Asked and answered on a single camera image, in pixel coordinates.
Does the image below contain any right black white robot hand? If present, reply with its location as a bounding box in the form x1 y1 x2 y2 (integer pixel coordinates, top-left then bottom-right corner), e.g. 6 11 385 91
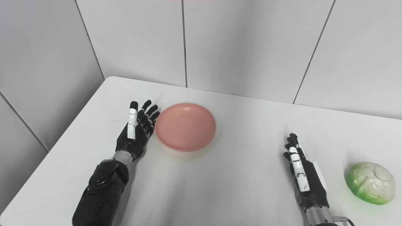
283 133 330 211

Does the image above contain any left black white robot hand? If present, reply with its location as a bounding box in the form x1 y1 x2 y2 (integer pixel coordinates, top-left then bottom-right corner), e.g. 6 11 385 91
115 100 160 162

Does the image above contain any pink plate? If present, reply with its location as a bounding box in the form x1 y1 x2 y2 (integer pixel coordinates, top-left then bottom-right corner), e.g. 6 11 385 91
155 103 217 152

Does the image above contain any green white cabbage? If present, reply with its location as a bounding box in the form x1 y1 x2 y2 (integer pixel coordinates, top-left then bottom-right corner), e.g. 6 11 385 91
345 162 396 205

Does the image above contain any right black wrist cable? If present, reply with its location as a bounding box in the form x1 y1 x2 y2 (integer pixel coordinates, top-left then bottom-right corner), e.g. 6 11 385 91
332 216 355 226

